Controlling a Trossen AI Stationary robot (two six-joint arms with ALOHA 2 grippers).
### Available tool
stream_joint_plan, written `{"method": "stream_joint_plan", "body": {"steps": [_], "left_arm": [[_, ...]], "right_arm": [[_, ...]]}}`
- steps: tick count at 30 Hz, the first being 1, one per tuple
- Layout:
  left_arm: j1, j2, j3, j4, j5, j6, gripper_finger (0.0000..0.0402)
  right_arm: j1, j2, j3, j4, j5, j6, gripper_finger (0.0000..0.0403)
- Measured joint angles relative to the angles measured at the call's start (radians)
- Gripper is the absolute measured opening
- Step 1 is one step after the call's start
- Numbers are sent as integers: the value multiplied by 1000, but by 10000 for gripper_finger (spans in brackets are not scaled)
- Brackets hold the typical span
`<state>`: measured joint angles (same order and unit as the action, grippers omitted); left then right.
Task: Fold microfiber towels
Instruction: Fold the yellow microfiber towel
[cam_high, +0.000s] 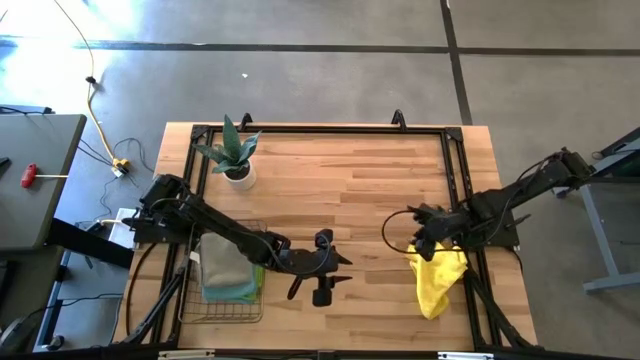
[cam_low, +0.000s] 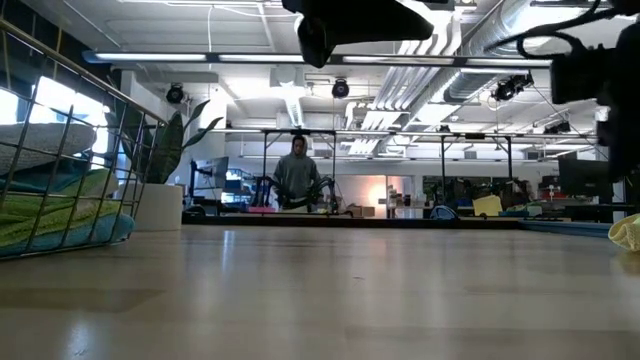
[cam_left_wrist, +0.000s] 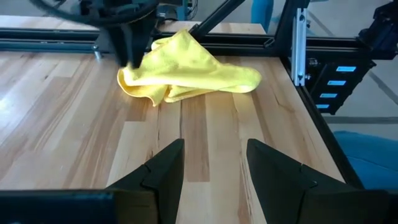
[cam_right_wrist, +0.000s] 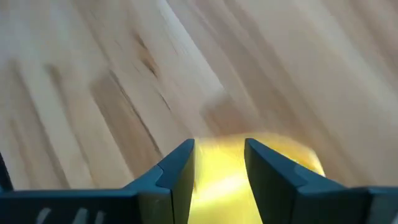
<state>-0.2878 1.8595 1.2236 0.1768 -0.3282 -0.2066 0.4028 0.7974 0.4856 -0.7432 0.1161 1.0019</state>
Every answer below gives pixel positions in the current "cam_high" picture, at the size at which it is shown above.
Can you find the black caster wheel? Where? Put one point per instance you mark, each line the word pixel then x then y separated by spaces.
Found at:
pixel 56 342

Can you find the grey side table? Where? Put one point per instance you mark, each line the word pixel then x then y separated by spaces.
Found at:
pixel 35 175

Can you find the silver metal bracket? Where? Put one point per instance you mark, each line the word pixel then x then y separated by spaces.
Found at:
pixel 465 356

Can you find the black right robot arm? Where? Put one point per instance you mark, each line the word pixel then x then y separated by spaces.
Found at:
pixel 525 192

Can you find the yellow microfiber towel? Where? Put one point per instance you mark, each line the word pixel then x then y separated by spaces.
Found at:
pixel 435 285

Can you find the black frame clamp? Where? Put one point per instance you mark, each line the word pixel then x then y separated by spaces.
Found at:
pixel 398 120
pixel 245 121

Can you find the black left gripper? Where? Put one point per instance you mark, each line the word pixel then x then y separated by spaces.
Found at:
pixel 310 262

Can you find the black office chair base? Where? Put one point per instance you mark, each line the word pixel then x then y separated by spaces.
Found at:
pixel 12 335

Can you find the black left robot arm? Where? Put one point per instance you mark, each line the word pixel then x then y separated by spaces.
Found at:
pixel 220 225

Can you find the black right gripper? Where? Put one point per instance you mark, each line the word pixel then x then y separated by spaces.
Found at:
pixel 442 225

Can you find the grey microfiber towel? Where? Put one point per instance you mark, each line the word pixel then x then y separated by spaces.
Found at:
pixel 225 260

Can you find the black flat bar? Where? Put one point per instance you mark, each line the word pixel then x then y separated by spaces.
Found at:
pixel 90 242

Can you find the grey metal table frame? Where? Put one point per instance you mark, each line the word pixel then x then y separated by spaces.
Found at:
pixel 600 235

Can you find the light blue microfiber towel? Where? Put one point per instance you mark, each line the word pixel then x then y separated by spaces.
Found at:
pixel 230 295

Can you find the snake plant in white pot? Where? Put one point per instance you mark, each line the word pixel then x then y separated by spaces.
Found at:
pixel 235 155

